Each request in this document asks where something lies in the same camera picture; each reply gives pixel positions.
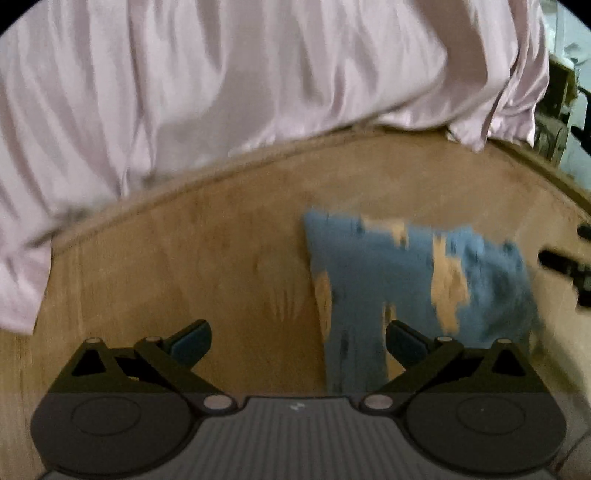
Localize blue car print pants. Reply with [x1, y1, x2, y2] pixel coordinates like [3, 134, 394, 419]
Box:
[304, 210, 540, 395]

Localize brown patterned handbag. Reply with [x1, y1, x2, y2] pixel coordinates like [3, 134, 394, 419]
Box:
[534, 112, 568, 167]

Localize wooden shelf unit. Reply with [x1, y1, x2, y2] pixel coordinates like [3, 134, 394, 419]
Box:
[544, 54, 579, 123]

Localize pink satin bed sheet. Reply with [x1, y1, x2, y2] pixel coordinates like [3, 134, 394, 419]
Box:
[1, 1, 549, 335]

